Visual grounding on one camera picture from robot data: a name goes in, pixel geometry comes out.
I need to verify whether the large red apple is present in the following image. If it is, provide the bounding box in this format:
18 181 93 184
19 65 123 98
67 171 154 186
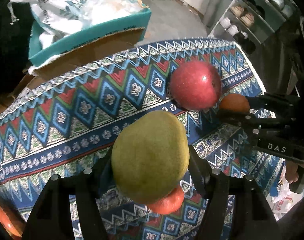
169 61 221 111

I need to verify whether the yellow-green pear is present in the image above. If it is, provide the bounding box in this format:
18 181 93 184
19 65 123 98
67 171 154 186
111 111 189 204

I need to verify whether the orange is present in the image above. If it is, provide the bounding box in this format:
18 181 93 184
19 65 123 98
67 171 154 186
0 205 26 239
147 185 185 215

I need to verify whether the teal cardboard box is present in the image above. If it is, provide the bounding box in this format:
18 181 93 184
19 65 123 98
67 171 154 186
29 8 151 67

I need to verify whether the small orange tangerine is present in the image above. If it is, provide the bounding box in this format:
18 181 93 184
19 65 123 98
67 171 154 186
219 93 250 113

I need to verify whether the grey shoe rack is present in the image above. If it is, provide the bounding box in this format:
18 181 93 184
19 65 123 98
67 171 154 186
209 0 297 56

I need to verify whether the patterned blue tablecloth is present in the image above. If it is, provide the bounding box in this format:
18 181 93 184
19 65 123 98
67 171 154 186
0 38 284 239

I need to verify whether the person's right hand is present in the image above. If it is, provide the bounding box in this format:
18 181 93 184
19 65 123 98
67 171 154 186
285 160 304 184

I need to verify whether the white printed plastic bag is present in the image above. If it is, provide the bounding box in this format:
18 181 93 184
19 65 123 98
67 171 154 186
9 0 87 49

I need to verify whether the clear plastic bag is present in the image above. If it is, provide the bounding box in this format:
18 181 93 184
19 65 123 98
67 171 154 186
81 0 149 25

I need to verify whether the brown cardboard box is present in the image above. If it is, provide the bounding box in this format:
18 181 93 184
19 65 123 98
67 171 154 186
28 26 146 81

